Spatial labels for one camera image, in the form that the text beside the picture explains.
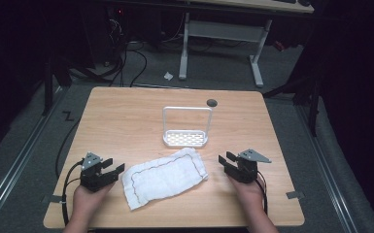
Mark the white plastic rack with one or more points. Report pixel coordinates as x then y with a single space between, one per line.
184 137

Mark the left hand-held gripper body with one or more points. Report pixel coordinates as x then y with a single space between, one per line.
92 174

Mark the white metal desk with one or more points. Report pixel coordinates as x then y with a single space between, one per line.
223 30

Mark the white cloth with dark stitching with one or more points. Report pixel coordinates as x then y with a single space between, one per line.
163 176

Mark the person's left hand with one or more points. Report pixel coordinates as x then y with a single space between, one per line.
89 196

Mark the grey tape strip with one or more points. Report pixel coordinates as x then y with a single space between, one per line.
295 194
52 199

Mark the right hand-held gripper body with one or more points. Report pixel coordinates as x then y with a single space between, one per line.
246 166

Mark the metal floor rail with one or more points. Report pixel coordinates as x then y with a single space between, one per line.
16 165
327 168

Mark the person's right hand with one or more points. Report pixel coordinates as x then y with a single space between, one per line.
247 194

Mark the black metal stand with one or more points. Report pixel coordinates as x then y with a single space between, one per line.
304 93
48 87

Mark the crumpled white paper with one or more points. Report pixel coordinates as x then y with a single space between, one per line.
168 76

